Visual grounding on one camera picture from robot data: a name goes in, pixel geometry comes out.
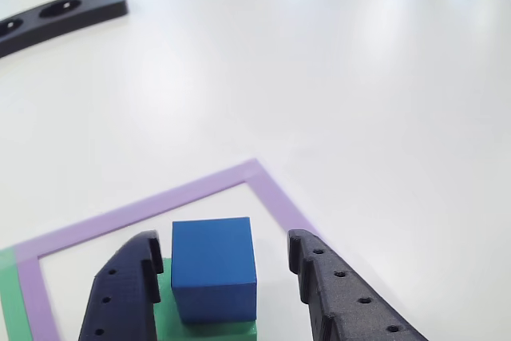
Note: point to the green foam cube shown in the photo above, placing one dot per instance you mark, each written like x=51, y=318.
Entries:
x=199, y=331

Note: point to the small blue foam cube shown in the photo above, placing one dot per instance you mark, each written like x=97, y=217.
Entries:
x=211, y=253

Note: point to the green tape square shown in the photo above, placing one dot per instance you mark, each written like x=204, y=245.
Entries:
x=10, y=297

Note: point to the purple tape square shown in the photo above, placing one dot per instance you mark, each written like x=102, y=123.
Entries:
x=275, y=197

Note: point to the black power strip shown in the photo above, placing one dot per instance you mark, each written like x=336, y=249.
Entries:
x=80, y=9

